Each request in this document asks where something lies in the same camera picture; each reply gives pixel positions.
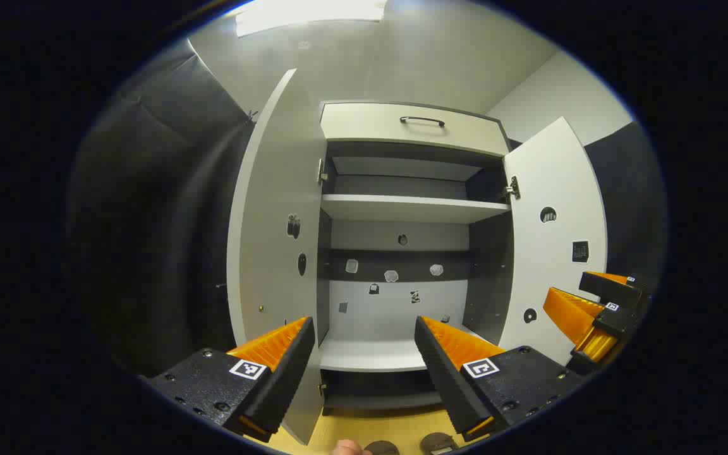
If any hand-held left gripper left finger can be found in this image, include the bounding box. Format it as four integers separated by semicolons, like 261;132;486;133
146;316;316;443

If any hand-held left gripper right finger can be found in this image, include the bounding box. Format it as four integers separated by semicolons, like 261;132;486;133
415;315;586;442

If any white cabinet door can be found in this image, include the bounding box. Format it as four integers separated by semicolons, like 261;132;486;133
226;68;327;446
498;116;609;367

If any white shoe cabinet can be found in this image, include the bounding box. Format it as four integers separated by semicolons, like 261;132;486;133
317;100;516;418

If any white cabinet drawer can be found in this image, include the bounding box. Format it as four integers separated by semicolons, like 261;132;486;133
320;101;510;157

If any black backdrop cloth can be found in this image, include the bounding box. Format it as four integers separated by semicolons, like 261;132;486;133
67;38;257;380
582;120;668;291

